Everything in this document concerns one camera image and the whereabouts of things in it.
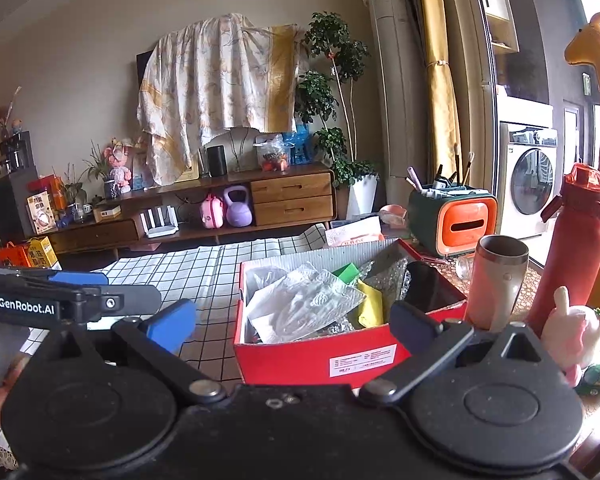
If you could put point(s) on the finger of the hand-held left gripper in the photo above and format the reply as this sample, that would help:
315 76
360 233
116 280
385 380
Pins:
75 278
125 300

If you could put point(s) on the blue plastic bag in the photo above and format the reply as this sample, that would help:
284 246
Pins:
300 145

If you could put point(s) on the dried flower bouquet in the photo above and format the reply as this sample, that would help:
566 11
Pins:
2 115

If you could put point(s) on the white router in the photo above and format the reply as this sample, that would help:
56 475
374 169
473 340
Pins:
159 230

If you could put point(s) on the glass jar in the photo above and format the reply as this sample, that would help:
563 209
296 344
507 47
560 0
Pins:
79 214

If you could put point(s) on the black low cabinet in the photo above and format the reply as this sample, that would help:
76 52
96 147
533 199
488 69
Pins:
10 205

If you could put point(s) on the pink white snack pack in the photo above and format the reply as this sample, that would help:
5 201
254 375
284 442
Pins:
352 234

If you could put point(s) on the purple kettlebell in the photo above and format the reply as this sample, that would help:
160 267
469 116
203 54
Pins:
239 212

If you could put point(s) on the yellow carton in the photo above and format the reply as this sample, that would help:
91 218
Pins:
42 252

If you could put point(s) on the clear bubble wrap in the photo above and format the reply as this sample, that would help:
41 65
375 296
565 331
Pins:
387 275

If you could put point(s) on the clear bag of fruit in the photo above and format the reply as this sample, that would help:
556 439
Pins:
272 155

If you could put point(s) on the small potted plant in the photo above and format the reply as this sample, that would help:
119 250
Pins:
111 189
72 192

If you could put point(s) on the clear plastic container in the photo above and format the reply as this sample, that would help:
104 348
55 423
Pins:
339 223

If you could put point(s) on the white washing machine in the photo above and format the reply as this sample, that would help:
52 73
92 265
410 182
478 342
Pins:
527 180

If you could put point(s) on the black television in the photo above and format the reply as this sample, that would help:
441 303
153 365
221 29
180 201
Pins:
141 65

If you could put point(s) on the small drinking glass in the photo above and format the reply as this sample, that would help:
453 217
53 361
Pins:
464 266

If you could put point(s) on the green plastic piece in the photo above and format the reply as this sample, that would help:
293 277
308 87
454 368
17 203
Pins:
349 272

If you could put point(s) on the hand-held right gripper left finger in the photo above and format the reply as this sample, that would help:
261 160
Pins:
170 327

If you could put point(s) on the black white checkered tablecloth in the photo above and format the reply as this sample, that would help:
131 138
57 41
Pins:
190 270

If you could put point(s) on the white standing air conditioner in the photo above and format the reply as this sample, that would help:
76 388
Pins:
397 85

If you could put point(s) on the steel tumbler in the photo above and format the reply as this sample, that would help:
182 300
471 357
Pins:
495 285

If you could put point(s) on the cream snack box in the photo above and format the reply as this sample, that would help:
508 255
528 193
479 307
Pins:
41 212

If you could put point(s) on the bundle of makeup brushes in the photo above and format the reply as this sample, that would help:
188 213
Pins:
437 182

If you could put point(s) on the black coffee maker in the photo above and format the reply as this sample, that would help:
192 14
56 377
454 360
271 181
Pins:
16 152

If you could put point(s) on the red orange gift box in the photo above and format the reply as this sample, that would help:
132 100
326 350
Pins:
52 185

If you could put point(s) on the potted tree white planter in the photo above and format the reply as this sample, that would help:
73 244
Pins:
362 195

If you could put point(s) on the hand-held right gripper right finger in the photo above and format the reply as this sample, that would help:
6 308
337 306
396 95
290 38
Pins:
412 322

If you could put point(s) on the blue white gift bag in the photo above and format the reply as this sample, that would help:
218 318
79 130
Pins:
140 175

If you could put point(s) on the red water bottle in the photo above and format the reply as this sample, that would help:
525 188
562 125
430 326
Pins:
575 260

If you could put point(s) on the pink white bunny plush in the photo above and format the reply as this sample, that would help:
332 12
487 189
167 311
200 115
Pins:
575 335

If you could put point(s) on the yellow curtain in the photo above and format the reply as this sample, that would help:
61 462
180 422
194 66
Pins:
437 110

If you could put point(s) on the white wall cupboard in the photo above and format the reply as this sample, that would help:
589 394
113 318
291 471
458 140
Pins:
497 0

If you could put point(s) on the wooden television cabinet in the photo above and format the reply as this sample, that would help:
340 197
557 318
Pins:
290 205

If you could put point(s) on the black cylinder speaker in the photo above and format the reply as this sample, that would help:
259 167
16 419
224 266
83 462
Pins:
216 161

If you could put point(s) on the floral bed sheet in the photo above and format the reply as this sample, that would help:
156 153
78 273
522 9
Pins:
215 75

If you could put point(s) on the pink toy suitcase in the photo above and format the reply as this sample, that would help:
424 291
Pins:
212 212

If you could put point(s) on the small cardboard box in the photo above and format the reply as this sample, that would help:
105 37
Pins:
106 212

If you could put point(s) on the clear plastic bag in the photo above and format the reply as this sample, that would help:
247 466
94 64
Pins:
300 305

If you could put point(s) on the pink plush doll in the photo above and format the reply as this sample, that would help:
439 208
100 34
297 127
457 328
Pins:
117 170

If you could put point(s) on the red cardboard box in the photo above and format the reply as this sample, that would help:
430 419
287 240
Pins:
290 360

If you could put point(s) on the black fabric pouch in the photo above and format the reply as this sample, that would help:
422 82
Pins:
430 287

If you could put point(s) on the pink bowl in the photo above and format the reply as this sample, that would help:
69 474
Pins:
392 214

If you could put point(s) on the beige lace table mat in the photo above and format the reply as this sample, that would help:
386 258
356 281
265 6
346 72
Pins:
532 280

